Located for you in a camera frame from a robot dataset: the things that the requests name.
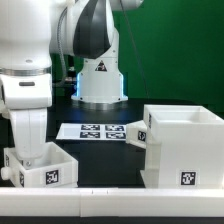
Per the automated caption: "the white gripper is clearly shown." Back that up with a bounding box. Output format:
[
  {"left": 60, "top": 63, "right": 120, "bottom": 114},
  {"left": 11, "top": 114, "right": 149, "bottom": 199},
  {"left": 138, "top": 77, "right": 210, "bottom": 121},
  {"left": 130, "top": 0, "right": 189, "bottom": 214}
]
[{"left": 0, "top": 73, "right": 52, "bottom": 168}]

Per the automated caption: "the white drawer with knob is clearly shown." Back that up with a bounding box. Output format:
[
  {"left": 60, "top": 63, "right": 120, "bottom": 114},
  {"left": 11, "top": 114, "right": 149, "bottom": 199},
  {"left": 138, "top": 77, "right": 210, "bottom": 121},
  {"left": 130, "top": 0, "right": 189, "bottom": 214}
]
[{"left": 1, "top": 142, "right": 78, "bottom": 188}]

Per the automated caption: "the small white drawer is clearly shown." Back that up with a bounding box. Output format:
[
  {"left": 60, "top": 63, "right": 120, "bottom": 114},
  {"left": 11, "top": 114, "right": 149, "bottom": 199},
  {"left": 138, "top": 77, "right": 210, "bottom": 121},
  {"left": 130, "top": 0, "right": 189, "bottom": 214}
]
[{"left": 126, "top": 120, "right": 147, "bottom": 149}]

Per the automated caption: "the large white drawer housing box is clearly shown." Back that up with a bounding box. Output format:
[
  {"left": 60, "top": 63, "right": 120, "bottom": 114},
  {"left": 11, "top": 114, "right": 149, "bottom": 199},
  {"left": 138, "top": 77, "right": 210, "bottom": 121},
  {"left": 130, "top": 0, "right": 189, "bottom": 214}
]
[{"left": 141, "top": 105, "right": 224, "bottom": 189}]

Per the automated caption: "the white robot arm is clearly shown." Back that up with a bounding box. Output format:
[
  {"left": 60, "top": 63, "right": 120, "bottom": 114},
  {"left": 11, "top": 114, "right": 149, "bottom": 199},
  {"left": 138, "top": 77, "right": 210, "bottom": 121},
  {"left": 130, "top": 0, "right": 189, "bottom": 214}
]
[{"left": 0, "top": 0, "right": 144, "bottom": 169}]

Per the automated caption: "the marker tag sheet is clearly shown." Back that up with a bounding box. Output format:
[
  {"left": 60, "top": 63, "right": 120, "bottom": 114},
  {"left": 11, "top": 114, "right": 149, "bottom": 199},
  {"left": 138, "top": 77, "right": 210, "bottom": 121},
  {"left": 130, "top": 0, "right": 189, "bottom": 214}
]
[{"left": 56, "top": 123, "right": 126, "bottom": 141}]

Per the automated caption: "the white front barrier rail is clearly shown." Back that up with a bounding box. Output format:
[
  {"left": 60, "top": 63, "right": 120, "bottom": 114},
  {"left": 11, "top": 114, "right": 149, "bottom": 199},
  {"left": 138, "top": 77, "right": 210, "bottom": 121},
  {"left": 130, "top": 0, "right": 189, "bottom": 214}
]
[{"left": 0, "top": 188, "right": 224, "bottom": 217}]

